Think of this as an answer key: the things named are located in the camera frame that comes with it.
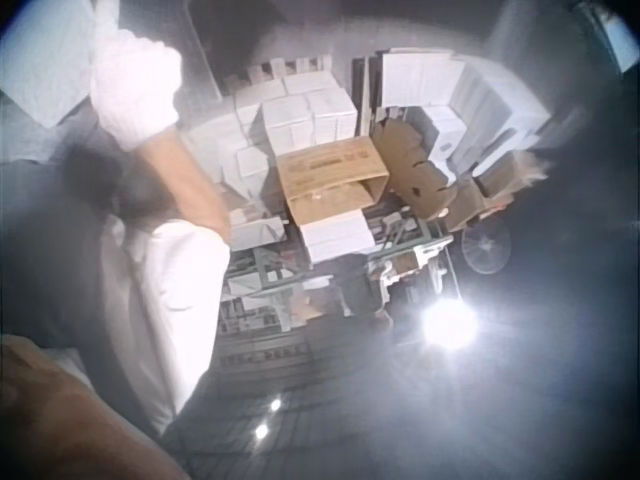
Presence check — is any open brown cardboard carton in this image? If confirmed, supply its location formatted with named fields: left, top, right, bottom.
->
left=274, top=134, right=392, bottom=227

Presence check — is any person's right hand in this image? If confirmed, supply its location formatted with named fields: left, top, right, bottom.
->
left=91, top=27, right=184, bottom=153

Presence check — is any wooden pallet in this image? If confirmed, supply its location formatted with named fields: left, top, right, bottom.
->
left=228, top=53, right=335, bottom=87

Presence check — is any heap of brown cartons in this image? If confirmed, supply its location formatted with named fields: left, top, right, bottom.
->
left=443, top=149, right=547, bottom=232

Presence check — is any flattened brown cardboard carton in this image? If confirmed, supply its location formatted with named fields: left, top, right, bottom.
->
left=372, top=117, right=454, bottom=221

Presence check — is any stack of white boxes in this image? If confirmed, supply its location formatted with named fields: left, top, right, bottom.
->
left=187, top=69, right=362, bottom=251

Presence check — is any heap of white folded cartons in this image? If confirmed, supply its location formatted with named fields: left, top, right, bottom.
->
left=378, top=47, right=552, bottom=177

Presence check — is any small pile of white boxes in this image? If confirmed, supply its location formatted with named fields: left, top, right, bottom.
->
left=299, top=208, right=377, bottom=265

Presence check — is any round wire fan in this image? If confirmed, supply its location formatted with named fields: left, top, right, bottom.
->
left=459, top=223, right=512, bottom=276

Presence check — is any green metal machine frame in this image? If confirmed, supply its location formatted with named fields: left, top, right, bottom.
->
left=219, top=207, right=457, bottom=332

